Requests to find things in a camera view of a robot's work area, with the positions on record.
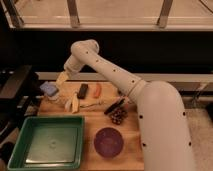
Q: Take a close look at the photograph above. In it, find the banana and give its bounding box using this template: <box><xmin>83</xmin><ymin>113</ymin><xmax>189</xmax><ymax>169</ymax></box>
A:
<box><xmin>64</xmin><ymin>93</ymin><xmax>79</xmax><ymax>113</ymax></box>

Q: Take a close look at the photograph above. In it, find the black handled knife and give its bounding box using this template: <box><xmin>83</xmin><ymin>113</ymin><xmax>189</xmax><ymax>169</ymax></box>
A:
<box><xmin>104</xmin><ymin>98</ymin><xmax>125</xmax><ymax>115</ymax></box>

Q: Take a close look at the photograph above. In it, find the wooden board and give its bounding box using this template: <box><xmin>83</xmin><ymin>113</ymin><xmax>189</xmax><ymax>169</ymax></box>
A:
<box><xmin>36</xmin><ymin>81</ymin><xmax>146</xmax><ymax>171</ymax></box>

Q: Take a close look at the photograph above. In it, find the bunch of dark grapes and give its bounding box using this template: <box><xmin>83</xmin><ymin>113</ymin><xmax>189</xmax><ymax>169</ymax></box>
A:
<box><xmin>110</xmin><ymin>107</ymin><xmax>128</xmax><ymax>125</ymax></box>

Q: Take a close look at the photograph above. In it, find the black equipment at left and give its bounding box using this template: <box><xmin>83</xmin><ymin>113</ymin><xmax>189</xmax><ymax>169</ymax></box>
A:
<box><xmin>0</xmin><ymin>65</ymin><xmax>39</xmax><ymax>171</ymax></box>

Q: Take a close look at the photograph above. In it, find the white cup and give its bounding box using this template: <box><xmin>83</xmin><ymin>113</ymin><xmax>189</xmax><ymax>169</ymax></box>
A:
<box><xmin>47</xmin><ymin>93</ymin><xmax>60</xmax><ymax>103</ymax></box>

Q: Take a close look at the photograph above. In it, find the purple bowl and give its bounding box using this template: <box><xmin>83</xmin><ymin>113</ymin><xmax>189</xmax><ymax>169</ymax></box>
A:
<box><xmin>94</xmin><ymin>127</ymin><xmax>124</xmax><ymax>158</ymax></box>

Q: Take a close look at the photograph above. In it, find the green plastic tray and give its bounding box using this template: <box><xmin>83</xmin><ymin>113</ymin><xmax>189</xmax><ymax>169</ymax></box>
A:
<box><xmin>7</xmin><ymin>116</ymin><xmax>84</xmax><ymax>171</ymax></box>

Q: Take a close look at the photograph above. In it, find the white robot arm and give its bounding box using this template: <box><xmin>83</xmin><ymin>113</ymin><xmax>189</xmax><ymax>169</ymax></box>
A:
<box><xmin>57</xmin><ymin>39</ymin><xmax>196</xmax><ymax>171</ymax></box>

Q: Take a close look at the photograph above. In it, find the orange carrot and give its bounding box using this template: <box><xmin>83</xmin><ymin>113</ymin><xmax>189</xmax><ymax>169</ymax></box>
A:
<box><xmin>93</xmin><ymin>83</ymin><xmax>102</xmax><ymax>98</ymax></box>

